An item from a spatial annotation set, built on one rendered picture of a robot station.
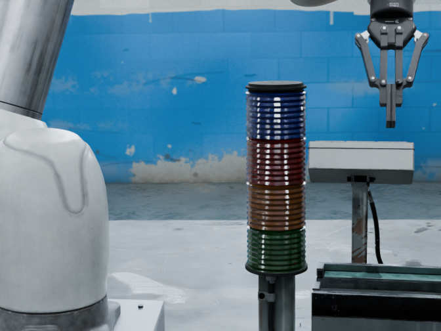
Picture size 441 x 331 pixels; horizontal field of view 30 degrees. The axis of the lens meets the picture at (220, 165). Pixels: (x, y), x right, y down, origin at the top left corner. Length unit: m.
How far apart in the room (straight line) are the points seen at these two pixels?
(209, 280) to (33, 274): 0.58
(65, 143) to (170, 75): 5.56
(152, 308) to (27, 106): 0.35
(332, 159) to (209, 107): 5.26
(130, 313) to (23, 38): 0.43
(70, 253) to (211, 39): 5.57
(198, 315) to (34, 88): 0.46
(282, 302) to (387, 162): 0.55
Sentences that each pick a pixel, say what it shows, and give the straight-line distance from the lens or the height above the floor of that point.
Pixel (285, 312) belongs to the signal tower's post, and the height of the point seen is 0.99.
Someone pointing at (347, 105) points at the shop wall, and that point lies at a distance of 6.61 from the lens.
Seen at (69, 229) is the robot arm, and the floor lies 1.03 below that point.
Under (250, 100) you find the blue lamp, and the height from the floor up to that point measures 1.20.
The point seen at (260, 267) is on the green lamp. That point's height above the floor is 1.04.
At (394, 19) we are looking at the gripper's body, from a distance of 1.49.
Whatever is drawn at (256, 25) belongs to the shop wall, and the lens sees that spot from 6.55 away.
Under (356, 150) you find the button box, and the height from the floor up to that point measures 1.07.
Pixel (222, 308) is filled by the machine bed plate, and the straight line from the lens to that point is 1.41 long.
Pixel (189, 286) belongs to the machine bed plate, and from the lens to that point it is 1.53.
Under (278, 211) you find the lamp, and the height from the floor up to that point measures 1.10.
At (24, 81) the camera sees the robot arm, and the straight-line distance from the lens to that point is 1.24.
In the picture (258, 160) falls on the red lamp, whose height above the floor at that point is 1.14.
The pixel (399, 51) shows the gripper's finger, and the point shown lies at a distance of 1.46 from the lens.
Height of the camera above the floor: 1.28
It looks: 10 degrees down
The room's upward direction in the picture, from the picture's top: 1 degrees counter-clockwise
